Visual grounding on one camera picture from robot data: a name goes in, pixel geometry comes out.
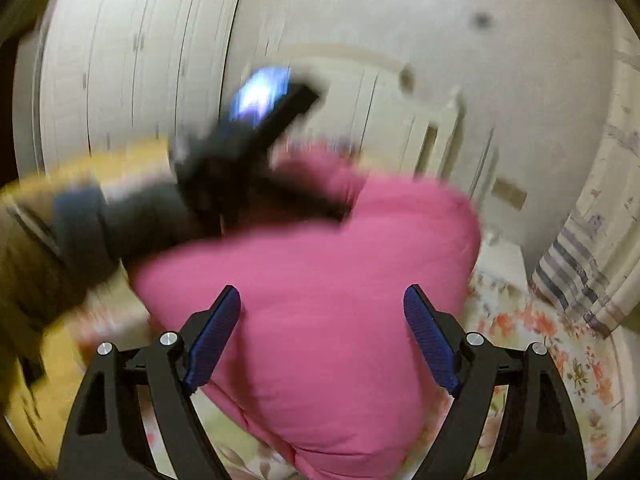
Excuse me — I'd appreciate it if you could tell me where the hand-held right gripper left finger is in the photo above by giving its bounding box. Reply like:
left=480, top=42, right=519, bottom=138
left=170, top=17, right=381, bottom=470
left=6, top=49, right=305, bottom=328
left=56, top=285, right=242, bottom=480

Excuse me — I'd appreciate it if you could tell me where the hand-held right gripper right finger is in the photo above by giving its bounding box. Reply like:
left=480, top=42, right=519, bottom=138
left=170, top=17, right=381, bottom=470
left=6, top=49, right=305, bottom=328
left=403, top=284, right=587, bottom=480

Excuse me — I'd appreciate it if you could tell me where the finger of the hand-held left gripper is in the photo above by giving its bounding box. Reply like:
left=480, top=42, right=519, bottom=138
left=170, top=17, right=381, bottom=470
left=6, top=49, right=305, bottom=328
left=270, top=175, right=354, bottom=227

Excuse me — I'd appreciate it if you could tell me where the pink padded jacket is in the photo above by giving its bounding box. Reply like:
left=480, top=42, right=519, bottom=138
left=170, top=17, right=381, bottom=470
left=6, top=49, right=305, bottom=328
left=131, top=142, right=484, bottom=480

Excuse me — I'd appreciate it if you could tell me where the beige pillow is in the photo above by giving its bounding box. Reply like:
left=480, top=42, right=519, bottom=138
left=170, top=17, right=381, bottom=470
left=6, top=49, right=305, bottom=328
left=100, top=136, right=173, bottom=176

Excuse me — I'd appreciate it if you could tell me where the white nightstand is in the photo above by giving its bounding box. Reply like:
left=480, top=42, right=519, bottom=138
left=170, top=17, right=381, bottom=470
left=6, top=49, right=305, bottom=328
left=475, top=230, right=527, bottom=287

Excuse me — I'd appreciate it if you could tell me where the floral bed sheet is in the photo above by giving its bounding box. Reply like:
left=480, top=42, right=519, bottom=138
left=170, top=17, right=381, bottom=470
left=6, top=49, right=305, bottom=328
left=75, top=265, right=627, bottom=480

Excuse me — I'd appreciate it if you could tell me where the cream bed headboard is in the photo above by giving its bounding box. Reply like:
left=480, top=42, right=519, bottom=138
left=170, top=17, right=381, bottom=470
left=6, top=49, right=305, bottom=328
left=270, top=44, right=501, bottom=187

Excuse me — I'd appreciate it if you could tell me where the white wardrobe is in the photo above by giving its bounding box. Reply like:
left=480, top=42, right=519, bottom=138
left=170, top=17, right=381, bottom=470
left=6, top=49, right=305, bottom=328
left=15, top=0, right=246, bottom=182

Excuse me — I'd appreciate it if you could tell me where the striped floral curtain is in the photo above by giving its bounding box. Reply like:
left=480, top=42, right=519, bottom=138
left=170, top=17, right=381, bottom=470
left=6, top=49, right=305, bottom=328
left=530, top=25, right=640, bottom=341

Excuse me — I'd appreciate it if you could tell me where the beige wall switch plate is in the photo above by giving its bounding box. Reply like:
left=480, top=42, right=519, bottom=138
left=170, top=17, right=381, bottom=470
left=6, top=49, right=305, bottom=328
left=492, top=177, right=529, bottom=212

